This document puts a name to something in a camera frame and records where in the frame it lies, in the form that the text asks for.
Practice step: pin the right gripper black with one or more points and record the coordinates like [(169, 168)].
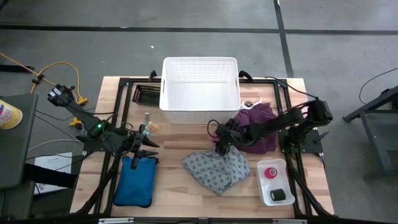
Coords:
[(230, 133)]

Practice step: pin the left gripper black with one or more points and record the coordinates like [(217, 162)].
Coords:
[(135, 143)]

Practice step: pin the pink bandage roll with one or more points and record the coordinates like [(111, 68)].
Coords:
[(215, 140)]

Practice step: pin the purple cloth garment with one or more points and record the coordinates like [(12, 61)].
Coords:
[(261, 147)]

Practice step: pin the grey patterned hospital gown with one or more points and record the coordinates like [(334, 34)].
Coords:
[(217, 174)]

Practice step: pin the red bandage roll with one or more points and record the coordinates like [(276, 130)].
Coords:
[(266, 174)]

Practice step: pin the black bandage roll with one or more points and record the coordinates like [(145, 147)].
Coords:
[(277, 195)]

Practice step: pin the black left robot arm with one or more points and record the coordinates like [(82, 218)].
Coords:
[(81, 113)]

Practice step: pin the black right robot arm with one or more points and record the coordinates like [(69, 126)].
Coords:
[(280, 119)]

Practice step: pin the white plastic woven basket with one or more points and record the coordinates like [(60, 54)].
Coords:
[(199, 93)]

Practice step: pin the clear plastic bin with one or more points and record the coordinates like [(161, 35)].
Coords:
[(281, 179)]

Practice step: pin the blue zipper pouch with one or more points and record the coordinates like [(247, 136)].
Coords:
[(135, 182)]

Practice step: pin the small black mesh tray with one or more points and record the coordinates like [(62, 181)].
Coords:
[(146, 96)]

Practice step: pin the yellow clamp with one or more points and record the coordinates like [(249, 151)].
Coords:
[(76, 123)]

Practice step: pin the white paper sheet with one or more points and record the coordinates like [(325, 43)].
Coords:
[(53, 161)]

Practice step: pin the grey side table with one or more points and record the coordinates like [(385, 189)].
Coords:
[(15, 149)]

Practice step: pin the yellow white wipes canister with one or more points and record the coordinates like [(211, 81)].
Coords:
[(9, 115)]

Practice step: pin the black metal side table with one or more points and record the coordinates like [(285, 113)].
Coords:
[(377, 155)]

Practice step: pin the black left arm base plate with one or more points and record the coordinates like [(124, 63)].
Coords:
[(93, 147)]

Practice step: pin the black frame clamp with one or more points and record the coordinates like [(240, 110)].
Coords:
[(152, 75), (246, 75)]

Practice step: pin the black metal table frame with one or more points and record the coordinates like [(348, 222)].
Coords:
[(281, 82)]

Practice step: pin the silver metal bracket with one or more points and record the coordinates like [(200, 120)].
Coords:
[(115, 220), (289, 221)]

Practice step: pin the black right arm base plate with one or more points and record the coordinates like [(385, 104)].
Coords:
[(311, 147)]

